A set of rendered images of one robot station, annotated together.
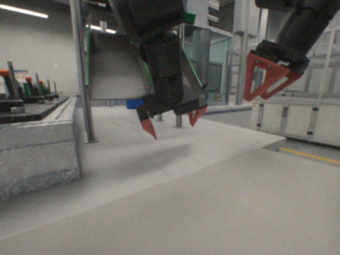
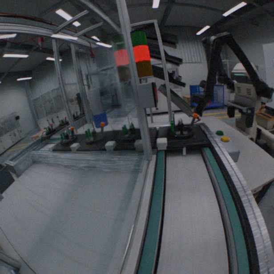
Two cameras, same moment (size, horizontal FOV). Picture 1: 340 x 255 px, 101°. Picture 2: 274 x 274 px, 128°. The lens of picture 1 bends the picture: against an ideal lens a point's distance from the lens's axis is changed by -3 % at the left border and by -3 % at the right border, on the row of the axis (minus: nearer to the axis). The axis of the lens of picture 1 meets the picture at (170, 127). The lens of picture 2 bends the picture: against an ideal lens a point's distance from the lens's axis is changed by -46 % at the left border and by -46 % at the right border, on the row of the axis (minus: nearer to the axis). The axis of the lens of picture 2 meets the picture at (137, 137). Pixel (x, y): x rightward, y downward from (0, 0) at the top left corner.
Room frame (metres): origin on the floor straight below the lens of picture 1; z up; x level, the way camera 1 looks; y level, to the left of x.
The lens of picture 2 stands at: (0.04, 0.92, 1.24)
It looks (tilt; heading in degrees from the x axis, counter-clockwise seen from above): 24 degrees down; 318
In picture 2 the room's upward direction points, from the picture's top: 11 degrees counter-clockwise
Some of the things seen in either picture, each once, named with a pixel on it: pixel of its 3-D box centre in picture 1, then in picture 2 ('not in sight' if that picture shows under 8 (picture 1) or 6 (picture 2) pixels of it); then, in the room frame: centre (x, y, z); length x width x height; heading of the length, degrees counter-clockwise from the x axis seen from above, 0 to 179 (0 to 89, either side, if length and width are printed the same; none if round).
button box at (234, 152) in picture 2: not in sight; (223, 145); (0.06, 0.35, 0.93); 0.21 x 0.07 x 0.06; 122
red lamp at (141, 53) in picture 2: not in sight; (141, 54); (0.28, 0.61, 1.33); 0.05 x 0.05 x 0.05
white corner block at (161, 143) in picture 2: not in sight; (162, 143); (0.32, 0.52, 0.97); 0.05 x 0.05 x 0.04; 32
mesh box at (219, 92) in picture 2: not in sight; (207, 96); (1.17, -4.39, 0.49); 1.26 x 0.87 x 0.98; 43
